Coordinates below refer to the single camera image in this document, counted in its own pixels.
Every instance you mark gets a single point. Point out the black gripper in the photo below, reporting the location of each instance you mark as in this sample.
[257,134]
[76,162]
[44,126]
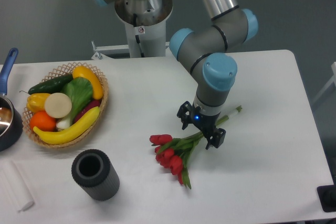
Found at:
[188,114]

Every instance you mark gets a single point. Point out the red tulip bouquet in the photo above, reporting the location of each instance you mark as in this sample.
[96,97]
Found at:
[174,154]

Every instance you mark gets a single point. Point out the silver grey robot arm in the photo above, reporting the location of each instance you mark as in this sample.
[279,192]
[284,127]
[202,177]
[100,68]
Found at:
[202,54]

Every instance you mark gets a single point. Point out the purple eggplant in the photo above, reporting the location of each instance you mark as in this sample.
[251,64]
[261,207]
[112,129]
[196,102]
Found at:
[89,106]

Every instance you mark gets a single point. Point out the dark grey ribbed vase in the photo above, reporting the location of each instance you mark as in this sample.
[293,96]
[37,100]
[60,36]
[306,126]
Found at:
[93,171]

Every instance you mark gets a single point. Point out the green bok choy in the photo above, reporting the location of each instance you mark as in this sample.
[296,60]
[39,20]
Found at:
[80,91]

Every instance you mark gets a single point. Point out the yellow squash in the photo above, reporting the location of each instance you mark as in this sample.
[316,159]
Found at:
[85,72]

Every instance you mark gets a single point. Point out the black device at edge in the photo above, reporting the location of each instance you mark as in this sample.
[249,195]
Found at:
[327,197]

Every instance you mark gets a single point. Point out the beige round disc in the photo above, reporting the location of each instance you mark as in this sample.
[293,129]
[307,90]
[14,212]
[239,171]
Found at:
[58,105]

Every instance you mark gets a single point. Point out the yellow banana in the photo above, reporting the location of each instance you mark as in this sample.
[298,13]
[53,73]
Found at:
[72,132]

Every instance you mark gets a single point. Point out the green cucumber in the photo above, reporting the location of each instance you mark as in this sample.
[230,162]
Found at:
[50,86]

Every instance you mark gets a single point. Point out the orange fruit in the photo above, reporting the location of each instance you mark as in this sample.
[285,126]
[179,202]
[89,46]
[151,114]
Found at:
[43,121]

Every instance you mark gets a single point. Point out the yellow bell pepper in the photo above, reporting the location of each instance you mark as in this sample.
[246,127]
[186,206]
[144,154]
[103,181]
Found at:
[36,102]

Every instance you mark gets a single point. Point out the white paper roll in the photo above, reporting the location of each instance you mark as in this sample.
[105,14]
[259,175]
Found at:
[15,187]

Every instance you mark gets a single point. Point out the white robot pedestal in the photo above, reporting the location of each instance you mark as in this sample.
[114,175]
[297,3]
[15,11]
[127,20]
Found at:
[146,34]

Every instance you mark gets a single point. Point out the white metal base frame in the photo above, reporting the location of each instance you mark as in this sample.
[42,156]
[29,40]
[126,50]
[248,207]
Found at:
[105,52]

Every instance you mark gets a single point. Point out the white frame at right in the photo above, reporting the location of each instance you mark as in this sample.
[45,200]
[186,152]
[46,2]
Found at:
[327,89]

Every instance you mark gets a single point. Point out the blue handled saucepan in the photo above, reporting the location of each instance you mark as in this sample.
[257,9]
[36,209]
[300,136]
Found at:
[11,121]

